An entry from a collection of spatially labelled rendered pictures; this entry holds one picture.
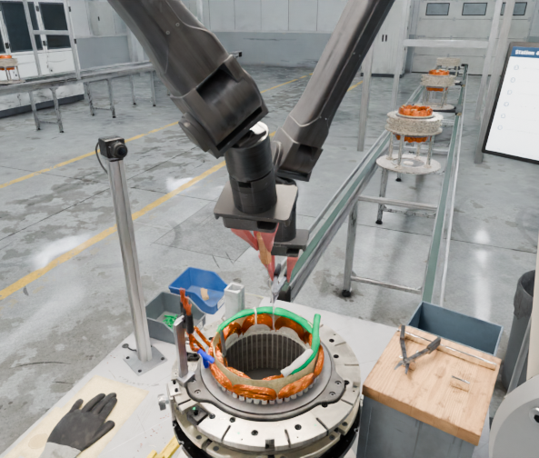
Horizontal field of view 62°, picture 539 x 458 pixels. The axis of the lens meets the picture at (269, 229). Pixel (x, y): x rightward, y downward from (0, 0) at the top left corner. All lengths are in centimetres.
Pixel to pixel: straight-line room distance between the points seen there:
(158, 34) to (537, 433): 41
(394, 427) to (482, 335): 31
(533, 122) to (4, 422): 238
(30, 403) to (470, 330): 201
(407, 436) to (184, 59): 69
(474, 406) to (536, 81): 101
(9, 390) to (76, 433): 147
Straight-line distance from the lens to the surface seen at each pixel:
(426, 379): 86
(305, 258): 179
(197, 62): 46
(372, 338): 139
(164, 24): 46
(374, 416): 87
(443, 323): 107
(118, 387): 127
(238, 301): 83
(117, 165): 105
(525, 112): 157
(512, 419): 28
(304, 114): 75
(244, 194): 55
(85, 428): 117
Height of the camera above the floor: 164
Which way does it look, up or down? 26 degrees down
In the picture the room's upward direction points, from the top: straight up
